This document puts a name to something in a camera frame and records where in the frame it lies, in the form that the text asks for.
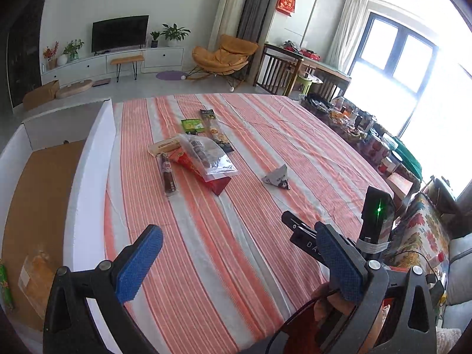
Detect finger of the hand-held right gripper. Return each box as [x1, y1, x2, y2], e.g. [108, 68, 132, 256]
[282, 211, 321, 236]
[291, 230, 326, 257]

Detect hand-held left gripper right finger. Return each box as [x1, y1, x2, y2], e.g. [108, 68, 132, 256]
[315, 222, 437, 354]

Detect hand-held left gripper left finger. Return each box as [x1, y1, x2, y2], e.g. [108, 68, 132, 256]
[43, 224, 164, 354]

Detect white triangular snack packet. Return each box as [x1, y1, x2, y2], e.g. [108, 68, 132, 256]
[261, 162, 291, 190]

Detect red snack packet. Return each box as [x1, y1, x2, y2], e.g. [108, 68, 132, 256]
[169, 147, 232, 196]

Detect dark sausage stick packet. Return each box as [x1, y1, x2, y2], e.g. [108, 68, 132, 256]
[158, 153, 180, 197]

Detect clear bag of dark snacks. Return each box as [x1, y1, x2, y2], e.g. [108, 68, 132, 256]
[179, 134, 240, 183]

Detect white storage box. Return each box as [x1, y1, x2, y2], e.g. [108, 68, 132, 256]
[0, 98, 119, 354]

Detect clear packet of yellow snacks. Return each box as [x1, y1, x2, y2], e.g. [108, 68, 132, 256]
[18, 251, 56, 330]

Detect person's right hand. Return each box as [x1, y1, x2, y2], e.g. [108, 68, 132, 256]
[313, 282, 351, 325]

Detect brown flat box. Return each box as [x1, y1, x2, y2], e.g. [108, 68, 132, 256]
[387, 173, 414, 200]

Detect floral blanket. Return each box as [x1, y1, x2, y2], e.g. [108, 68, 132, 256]
[391, 192, 452, 277]

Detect striped orange tablecloth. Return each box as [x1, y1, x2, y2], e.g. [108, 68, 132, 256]
[103, 93, 397, 354]

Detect group of glass jars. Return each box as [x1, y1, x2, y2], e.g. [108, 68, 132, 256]
[363, 129, 402, 176]

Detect green cloth bag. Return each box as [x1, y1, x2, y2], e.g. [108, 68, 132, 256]
[391, 136, 423, 179]

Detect person's red clothing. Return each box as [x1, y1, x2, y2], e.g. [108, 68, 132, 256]
[280, 295, 391, 354]

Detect black bag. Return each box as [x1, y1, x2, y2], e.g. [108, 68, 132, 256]
[430, 175, 460, 214]

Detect black power adapter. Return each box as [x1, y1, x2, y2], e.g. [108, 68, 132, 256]
[430, 280, 448, 303]

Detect grey sofa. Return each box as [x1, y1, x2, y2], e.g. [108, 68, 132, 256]
[439, 225, 472, 329]

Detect cream snack bar packet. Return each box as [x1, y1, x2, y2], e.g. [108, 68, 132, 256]
[147, 135, 182, 156]

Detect black snack tray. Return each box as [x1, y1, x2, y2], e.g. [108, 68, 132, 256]
[300, 93, 334, 115]

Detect long black snack packet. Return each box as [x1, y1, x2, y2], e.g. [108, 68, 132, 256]
[199, 108, 235, 154]

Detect white fleece cloth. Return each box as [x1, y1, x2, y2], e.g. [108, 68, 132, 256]
[435, 326, 460, 354]

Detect green striped snack packet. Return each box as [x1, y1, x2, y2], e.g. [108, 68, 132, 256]
[0, 262, 15, 312]

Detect green stool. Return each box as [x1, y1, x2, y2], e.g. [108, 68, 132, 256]
[295, 74, 321, 96]

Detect wooden slatted table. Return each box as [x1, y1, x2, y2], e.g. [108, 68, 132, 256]
[254, 43, 353, 100]

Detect black framed window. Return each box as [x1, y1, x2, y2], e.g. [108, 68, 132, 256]
[348, 12, 441, 98]

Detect orange lounge chair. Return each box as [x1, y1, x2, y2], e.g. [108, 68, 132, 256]
[186, 34, 259, 93]

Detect round wooden cat scratcher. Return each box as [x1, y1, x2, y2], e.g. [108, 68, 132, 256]
[55, 80, 94, 99]

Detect white curtain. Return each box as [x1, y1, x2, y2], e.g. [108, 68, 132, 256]
[326, 0, 369, 72]

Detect cardboard box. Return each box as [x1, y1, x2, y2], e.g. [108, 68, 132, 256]
[23, 80, 60, 110]

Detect wooden bench with black legs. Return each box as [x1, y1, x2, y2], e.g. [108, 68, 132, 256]
[110, 55, 145, 82]

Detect white television cabinet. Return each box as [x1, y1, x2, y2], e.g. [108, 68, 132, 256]
[40, 46, 185, 86]

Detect covered standing air conditioner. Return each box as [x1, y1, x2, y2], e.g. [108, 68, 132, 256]
[208, 0, 248, 50]

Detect grey curtain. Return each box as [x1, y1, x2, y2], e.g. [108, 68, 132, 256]
[236, 0, 281, 43]

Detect green plant in glass vase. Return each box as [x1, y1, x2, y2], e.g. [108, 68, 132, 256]
[63, 39, 85, 62]

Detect large potted green plant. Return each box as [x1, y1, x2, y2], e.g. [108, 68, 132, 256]
[160, 23, 191, 48]

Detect red flowers in vase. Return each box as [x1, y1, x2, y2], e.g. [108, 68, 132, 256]
[42, 41, 60, 70]

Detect black flat television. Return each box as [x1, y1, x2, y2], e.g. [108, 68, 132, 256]
[91, 15, 150, 53]

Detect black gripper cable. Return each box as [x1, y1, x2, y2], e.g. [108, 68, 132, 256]
[265, 300, 318, 354]

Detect red wall hanging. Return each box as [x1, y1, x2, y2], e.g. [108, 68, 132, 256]
[276, 0, 297, 17]

